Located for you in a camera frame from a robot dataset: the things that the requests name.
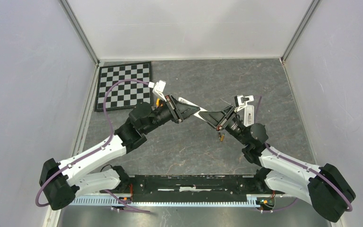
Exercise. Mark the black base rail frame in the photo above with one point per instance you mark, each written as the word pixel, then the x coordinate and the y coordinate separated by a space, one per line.
pixel 189 188

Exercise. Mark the white remote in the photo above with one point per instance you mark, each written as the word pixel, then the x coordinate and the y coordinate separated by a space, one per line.
pixel 198 109

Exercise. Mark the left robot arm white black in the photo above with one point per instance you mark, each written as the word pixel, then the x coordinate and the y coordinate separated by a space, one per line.
pixel 61 182

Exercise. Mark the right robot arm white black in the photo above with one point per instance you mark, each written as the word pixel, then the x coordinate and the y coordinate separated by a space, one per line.
pixel 323 187

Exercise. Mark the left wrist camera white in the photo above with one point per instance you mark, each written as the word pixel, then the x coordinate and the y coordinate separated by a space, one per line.
pixel 158 88

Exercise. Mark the white cable duct comb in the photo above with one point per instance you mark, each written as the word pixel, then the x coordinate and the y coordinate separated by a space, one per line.
pixel 103 200

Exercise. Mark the white remote control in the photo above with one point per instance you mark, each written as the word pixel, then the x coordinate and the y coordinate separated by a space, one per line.
pixel 248 117

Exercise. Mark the black white chessboard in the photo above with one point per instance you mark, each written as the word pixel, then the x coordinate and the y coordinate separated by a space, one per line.
pixel 126 94

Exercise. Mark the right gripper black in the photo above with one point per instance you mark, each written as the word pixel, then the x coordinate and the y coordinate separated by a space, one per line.
pixel 219 119

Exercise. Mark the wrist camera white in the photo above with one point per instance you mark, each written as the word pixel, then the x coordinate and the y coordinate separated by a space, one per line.
pixel 158 88
pixel 242 101

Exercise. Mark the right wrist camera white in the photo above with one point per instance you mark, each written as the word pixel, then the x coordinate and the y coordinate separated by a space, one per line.
pixel 242 101

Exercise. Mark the green yellow orange brick stack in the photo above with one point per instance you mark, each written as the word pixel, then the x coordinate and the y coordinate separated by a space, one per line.
pixel 158 102

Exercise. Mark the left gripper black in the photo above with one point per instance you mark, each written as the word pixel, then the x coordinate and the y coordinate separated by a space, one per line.
pixel 179 111

